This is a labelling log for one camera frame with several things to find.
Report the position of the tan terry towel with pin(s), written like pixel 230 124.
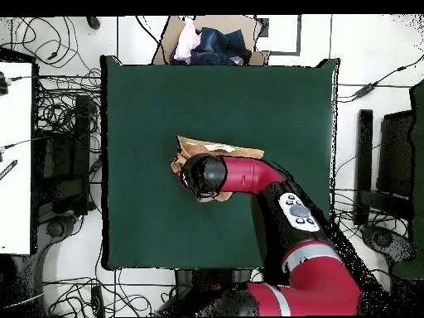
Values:
pixel 195 145

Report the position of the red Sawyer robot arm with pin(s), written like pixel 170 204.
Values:
pixel 248 174

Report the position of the black flat case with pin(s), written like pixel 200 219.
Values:
pixel 396 155

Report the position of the black flat strip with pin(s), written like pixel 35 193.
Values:
pixel 8 169

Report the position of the dark green table cloth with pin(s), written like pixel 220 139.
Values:
pixel 165 99

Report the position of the blue denim jeans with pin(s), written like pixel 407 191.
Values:
pixel 218 46

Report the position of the pale pink garment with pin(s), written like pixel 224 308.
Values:
pixel 185 43

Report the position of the brown cardboard box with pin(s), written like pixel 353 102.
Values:
pixel 169 39

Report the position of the black equipment stand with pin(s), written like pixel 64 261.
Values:
pixel 66 165

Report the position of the black upright bar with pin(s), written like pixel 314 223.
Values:
pixel 364 159

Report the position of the dark round floor stand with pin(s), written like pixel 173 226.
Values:
pixel 56 228
pixel 384 240

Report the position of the black power strip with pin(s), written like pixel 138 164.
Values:
pixel 97 299

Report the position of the black oval device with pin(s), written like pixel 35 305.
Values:
pixel 93 22

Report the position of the white desk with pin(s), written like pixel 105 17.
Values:
pixel 15 159

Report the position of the green hanging cloth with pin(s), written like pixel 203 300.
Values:
pixel 418 165

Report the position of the small black desk device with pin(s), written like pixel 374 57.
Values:
pixel 3 86

